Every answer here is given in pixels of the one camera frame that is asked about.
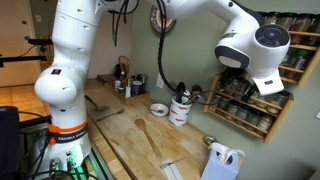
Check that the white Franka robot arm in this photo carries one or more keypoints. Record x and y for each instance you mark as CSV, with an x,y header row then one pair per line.
x,y
66,86

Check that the wooden spice tray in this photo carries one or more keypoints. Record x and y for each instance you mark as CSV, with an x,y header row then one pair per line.
x,y
106,81

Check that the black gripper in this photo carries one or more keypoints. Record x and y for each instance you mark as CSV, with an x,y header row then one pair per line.
x,y
235,78

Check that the black plastic spoon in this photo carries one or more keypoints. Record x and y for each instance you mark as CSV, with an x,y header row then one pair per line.
x,y
180,88

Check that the small round metal tin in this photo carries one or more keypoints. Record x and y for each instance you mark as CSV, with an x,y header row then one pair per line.
x,y
210,140

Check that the glass spice jar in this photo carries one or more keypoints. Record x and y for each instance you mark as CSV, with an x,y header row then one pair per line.
x,y
271,18
243,113
278,99
301,22
222,103
254,118
286,20
232,107
315,25
265,122
301,61

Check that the white light switch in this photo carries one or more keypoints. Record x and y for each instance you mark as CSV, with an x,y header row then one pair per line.
x,y
38,18

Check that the white spice shaker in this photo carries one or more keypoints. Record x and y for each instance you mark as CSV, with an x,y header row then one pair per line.
x,y
117,85

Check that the decorative painted wall plate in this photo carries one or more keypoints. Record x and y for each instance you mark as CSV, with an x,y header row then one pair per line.
x,y
168,25

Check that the long black mount bar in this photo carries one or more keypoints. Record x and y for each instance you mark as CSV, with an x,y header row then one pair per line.
x,y
23,59

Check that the beige door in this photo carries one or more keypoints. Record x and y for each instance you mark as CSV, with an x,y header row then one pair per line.
x,y
16,33

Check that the dark pepper grinder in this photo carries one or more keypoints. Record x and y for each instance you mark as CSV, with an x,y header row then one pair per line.
x,y
144,85

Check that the dark wooden spoon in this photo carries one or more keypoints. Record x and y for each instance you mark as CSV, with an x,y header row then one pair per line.
x,y
196,88

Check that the metal spoon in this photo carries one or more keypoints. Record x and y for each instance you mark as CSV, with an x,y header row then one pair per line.
x,y
151,109

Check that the light wooden spoon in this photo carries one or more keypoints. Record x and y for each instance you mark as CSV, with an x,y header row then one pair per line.
x,y
148,136

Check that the metal fork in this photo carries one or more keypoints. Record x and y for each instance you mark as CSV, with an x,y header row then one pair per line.
x,y
111,115

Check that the short black mount bar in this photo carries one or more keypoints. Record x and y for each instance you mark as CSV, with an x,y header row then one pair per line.
x,y
40,41

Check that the white ceramic utensil crock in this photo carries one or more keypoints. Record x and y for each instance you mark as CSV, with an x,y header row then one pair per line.
x,y
179,113

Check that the black chair back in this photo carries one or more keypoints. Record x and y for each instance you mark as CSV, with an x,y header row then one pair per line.
x,y
9,140

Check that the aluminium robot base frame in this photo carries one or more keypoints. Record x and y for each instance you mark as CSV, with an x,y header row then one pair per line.
x,y
96,163

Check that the white ceramic bowl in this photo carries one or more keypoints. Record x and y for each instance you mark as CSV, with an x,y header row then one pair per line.
x,y
156,114

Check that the white canister blue label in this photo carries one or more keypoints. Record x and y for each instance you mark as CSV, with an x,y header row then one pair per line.
x,y
136,89

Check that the tall steel salt grinder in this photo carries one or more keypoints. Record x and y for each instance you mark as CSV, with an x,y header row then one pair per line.
x,y
128,93

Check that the grey metal spatula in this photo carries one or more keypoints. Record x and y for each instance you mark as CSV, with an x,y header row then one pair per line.
x,y
101,108

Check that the wooden chair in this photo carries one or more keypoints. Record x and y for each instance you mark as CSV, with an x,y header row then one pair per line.
x,y
48,53

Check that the blue-grey tissue box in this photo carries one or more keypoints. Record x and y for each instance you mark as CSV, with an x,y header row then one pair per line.
x,y
216,170

